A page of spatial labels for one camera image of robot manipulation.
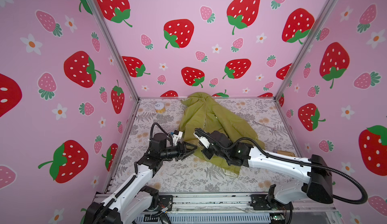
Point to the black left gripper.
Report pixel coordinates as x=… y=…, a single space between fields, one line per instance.
x=181 y=150

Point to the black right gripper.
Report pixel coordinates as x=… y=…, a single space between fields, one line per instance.
x=205 y=153

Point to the green zip-up jacket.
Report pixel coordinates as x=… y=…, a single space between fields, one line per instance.
x=202 y=111

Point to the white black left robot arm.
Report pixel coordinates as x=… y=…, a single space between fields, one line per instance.
x=134 y=196

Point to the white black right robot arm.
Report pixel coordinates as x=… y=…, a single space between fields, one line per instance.
x=312 y=179

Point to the brown blue cardboard piece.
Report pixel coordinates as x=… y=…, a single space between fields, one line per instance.
x=286 y=153

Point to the small white yellow cup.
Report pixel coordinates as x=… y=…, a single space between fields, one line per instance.
x=159 y=107

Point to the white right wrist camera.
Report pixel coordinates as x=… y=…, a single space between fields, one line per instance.
x=203 y=141

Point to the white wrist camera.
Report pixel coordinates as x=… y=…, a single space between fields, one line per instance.
x=203 y=141
x=176 y=137

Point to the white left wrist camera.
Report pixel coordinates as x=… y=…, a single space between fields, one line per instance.
x=176 y=137

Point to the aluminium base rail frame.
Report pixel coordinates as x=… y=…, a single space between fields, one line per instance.
x=213 y=208

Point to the aluminium corner post right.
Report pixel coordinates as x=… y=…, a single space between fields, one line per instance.
x=319 y=22

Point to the aluminium corner post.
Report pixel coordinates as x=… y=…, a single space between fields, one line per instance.
x=319 y=22
x=116 y=11

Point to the aluminium corner post left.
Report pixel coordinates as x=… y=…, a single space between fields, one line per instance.
x=116 y=11

